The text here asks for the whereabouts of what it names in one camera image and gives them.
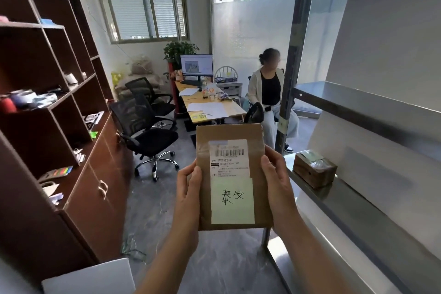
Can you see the pale green paper label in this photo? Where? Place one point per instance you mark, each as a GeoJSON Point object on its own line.
{"type": "Point", "coordinates": [282, 125]}

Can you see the black and white booklets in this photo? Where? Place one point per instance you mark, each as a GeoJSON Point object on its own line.
{"type": "Point", "coordinates": [93, 119]}

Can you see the person's left forearm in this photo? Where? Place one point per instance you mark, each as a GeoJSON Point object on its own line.
{"type": "Point", "coordinates": [165, 269]}

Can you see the white paper cup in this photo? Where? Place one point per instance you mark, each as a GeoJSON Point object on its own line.
{"type": "Point", "coordinates": [211, 88]}

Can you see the grey metal shelving rack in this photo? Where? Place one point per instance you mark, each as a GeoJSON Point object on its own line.
{"type": "Point", "coordinates": [361, 104]}

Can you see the beige sacks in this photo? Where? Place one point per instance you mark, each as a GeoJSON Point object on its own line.
{"type": "Point", "coordinates": [120, 92]}

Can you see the computer monitor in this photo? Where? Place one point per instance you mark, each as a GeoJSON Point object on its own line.
{"type": "Point", "coordinates": [196, 64]}

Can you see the green potted plant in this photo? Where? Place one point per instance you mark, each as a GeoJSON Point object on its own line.
{"type": "Point", "coordinates": [179, 51]}

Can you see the white spindle-back chair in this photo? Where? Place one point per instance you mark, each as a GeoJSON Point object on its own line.
{"type": "Point", "coordinates": [226, 66]}

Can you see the yellow wooden desk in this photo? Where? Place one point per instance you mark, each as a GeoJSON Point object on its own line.
{"type": "Point", "coordinates": [227, 106]}

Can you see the stack of white papers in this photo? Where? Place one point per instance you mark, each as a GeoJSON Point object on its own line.
{"type": "Point", "coordinates": [210, 109]}

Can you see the window with white blinds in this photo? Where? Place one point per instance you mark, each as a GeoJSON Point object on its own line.
{"type": "Point", "coordinates": [127, 1]}

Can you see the blue flat box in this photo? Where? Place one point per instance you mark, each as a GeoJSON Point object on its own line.
{"type": "Point", "coordinates": [225, 79]}

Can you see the person's left hand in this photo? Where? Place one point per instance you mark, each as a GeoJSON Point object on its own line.
{"type": "Point", "coordinates": [186, 214]}

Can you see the brown wooden cabinet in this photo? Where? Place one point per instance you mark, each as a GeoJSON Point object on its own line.
{"type": "Point", "coordinates": [86, 200]}

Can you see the frosted glass door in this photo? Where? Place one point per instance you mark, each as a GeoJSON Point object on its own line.
{"type": "Point", "coordinates": [251, 35]}

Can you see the white board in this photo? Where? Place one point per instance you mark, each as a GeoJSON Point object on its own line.
{"type": "Point", "coordinates": [89, 278]}

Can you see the yellow and green sheet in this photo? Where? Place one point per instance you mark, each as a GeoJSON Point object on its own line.
{"type": "Point", "coordinates": [198, 118]}

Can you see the red round item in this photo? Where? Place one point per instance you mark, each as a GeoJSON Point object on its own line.
{"type": "Point", "coordinates": [7, 105]}

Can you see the snack packet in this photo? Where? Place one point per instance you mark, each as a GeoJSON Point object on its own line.
{"type": "Point", "coordinates": [224, 96]}

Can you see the small cardboard parcel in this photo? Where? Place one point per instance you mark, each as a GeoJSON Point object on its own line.
{"type": "Point", "coordinates": [313, 169]}

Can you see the white paper sheet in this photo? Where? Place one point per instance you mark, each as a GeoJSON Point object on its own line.
{"type": "Point", "coordinates": [188, 92]}

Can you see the clear plastic bag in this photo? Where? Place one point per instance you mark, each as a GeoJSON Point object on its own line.
{"type": "Point", "coordinates": [142, 67]}

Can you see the person's right hand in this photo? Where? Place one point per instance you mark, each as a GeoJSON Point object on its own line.
{"type": "Point", "coordinates": [280, 197]}

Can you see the clear drink bottle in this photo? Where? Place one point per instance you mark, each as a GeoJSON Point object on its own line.
{"type": "Point", "coordinates": [205, 92]}

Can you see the black keyboard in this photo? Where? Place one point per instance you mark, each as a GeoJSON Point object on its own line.
{"type": "Point", "coordinates": [190, 82]}

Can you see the person's right forearm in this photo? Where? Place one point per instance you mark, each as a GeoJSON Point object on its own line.
{"type": "Point", "coordinates": [310, 262]}

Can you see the colourful sticky tabs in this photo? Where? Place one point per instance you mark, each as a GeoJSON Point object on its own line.
{"type": "Point", "coordinates": [58, 171]}

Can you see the yellow bag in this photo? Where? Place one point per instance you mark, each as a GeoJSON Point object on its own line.
{"type": "Point", "coordinates": [116, 79]}

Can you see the bright green item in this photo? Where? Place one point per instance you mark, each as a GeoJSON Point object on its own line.
{"type": "Point", "coordinates": [93, 134]}

